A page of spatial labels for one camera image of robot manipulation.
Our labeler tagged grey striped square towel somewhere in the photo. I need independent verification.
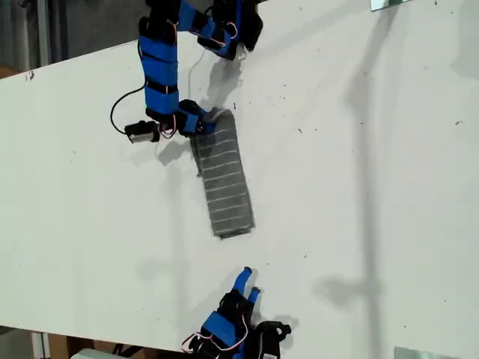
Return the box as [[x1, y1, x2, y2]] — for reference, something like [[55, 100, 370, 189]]
[[190, 107, 257, 241]]

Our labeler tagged shiny metal plate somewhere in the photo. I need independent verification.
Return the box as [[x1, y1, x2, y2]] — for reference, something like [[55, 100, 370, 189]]
[[369, 0, 409, 13]]

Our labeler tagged black camera box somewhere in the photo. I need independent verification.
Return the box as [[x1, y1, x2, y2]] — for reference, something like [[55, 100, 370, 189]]
[[123, 120, 162, 145], [254, 320, 293, 359]]

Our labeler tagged thin white wire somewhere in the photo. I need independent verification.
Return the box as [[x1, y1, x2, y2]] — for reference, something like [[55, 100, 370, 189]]
[[187, 47, 208, 100]]

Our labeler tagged black camera cable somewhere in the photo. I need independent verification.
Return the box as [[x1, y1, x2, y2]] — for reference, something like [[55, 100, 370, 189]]
[[110, 85, 147, 135]]

